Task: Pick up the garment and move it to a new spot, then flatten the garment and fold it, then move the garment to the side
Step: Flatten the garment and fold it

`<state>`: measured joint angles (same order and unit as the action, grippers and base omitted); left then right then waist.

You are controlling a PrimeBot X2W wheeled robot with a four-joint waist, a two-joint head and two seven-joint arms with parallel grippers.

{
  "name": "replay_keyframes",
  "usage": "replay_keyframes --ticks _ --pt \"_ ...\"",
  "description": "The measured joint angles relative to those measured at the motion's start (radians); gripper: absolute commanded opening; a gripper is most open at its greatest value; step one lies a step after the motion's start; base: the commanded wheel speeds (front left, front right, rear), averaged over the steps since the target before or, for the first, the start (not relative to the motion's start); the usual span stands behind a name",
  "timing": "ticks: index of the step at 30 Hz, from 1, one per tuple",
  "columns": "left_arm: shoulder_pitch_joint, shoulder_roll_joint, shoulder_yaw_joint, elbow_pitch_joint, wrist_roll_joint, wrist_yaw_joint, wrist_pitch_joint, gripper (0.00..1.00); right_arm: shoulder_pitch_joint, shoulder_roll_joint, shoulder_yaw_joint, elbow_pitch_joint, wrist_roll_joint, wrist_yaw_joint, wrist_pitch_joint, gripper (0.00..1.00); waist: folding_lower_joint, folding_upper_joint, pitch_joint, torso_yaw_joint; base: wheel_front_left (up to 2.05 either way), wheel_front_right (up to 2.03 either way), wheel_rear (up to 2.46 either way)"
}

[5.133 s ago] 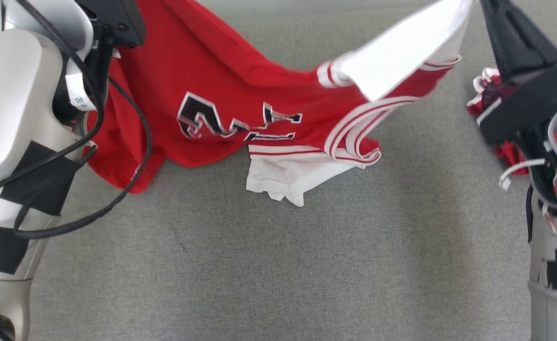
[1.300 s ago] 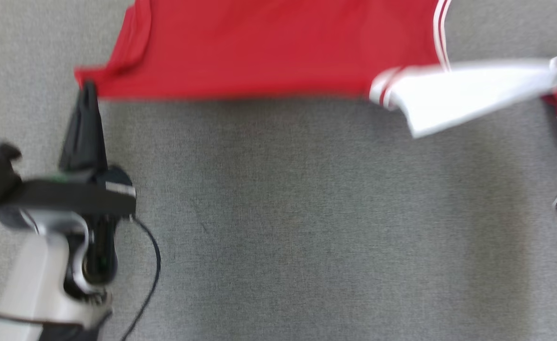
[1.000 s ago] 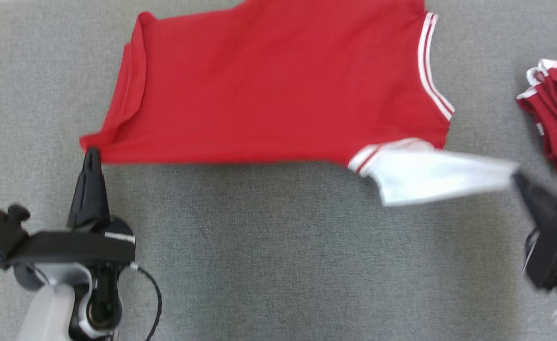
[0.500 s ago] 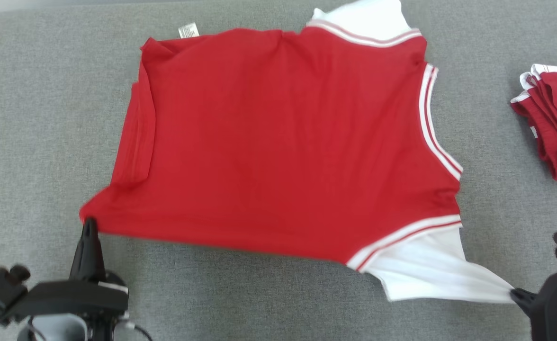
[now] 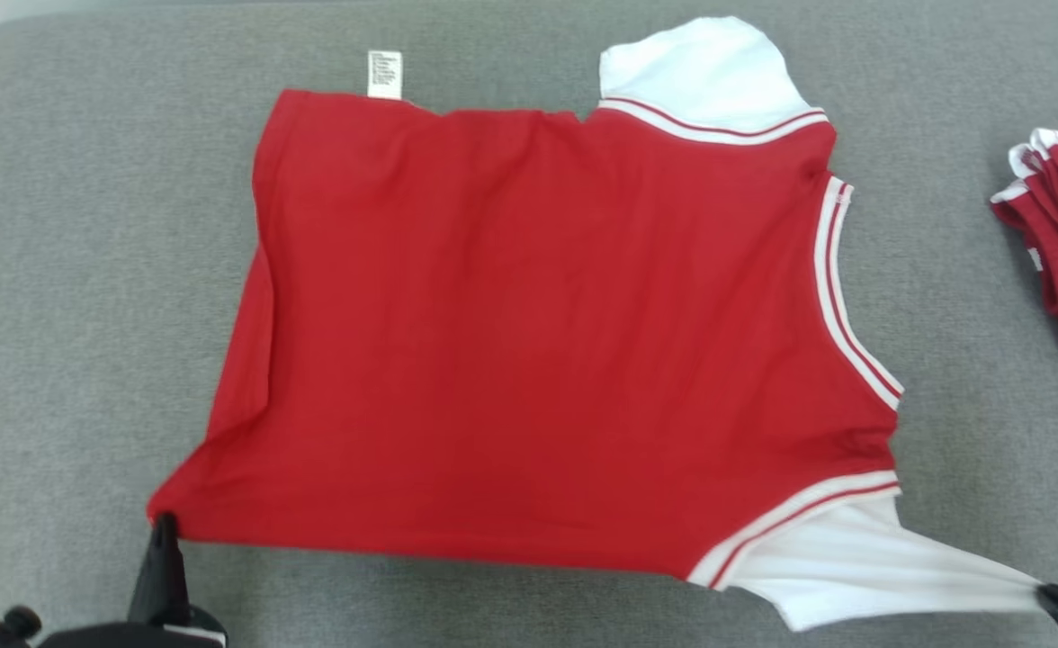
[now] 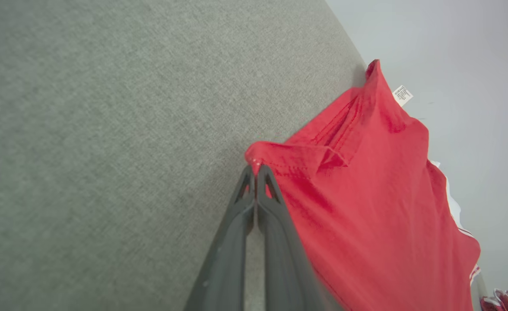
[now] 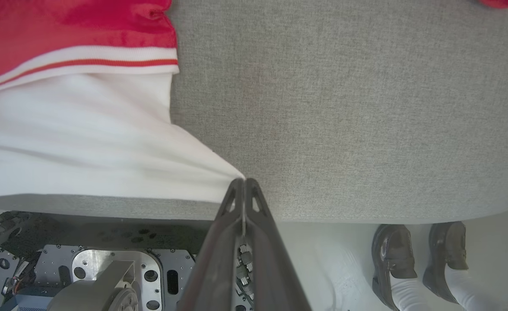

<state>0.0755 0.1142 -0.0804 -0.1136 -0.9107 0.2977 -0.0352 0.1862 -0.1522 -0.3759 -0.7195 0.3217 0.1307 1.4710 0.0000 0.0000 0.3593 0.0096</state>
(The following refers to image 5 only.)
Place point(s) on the red jersey shirt white sleeves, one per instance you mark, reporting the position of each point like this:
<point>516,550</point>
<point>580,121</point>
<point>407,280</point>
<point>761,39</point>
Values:
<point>538,342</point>

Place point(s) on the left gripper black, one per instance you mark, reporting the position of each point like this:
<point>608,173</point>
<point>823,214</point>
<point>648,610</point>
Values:
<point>115,637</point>

